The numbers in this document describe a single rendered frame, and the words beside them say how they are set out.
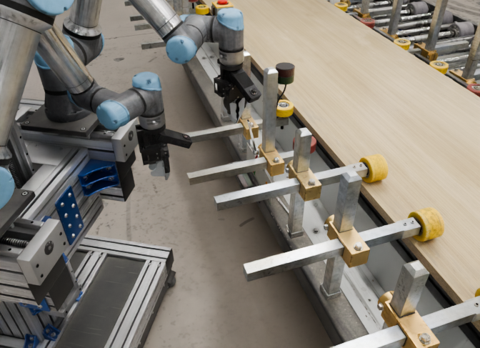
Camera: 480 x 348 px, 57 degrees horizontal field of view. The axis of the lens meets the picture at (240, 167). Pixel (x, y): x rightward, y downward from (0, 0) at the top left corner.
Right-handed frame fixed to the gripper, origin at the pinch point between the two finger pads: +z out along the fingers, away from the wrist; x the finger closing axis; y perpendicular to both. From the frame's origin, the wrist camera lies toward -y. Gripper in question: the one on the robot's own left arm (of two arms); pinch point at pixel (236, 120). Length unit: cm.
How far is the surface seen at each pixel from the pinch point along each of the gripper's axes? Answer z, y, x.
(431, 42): 8, 7, -128
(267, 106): -5.9, -7.3, -6.9
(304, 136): -10.0, -31.1, 0.8
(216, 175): 14.4, -4.3, 12.4
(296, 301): 99, -17, -21
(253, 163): 13.2, -8.4, -0.2
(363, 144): 9.1, -28.1, -32.8
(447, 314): 3, -83, 10
